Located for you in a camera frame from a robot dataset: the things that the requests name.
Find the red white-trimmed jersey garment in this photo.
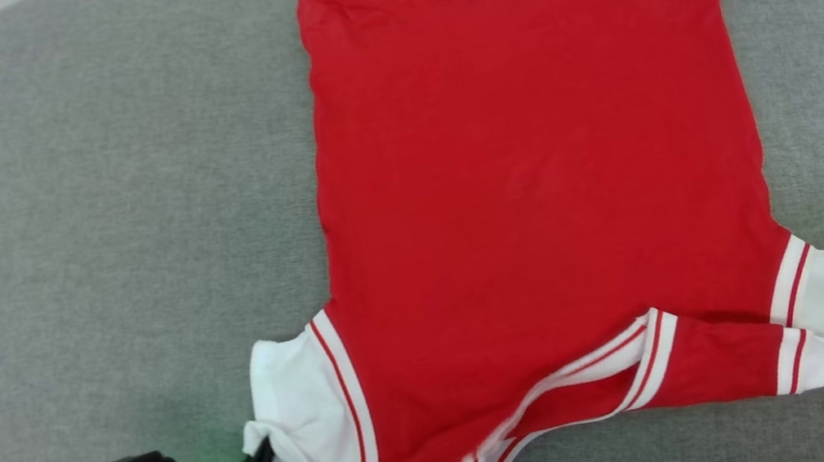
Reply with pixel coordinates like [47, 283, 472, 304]
[172, 0, 824, 462]

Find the grey fabric sofa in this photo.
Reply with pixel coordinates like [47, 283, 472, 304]
[0, 0, 824, 462]

